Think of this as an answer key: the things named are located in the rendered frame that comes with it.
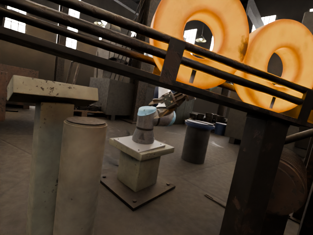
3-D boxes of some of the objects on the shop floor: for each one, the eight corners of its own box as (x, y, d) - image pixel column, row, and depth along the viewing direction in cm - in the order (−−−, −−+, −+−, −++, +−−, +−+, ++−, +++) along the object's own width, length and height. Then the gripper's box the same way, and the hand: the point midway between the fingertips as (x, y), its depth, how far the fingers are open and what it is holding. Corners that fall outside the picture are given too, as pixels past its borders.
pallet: (236, 134, 441) (240, 117, 436) (228, 136, 377) (233, 117, 371) (195, 123, 512) (198, 109, 507) (182, 124, 448) (186, 108, 443)
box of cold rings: (128, 114, 479) (132, 84, 468) (149, 120, 415) (155, 86, 404) (85, 112, 391) (90, 74, 380) (105, 120, 327) (110, 76, 316)
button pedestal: (83, 241, 67) (102, 89, 59) (2, 285, 49) (14, 74, 41) (68, 217, 77) (83, 85, 70) (-3, 246, 59) (6, 73, 52)
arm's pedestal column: (95, 178, 113) (99, 142, 110) (138, 166, 144) (142, 137, 141) (132, 211, 88) (140, 165, 85) (175, 188, 118) (181, 153, 115)
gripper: (180, 79, 80) (142, 97, 86) (190, 104, 77) (151, 121, 82) (182, 84, 89) (148, 101, 94) (192, 107, 86) (156, 123, 91)
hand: (153, 110), depth 91 cm, fingers open, 7 cm apart
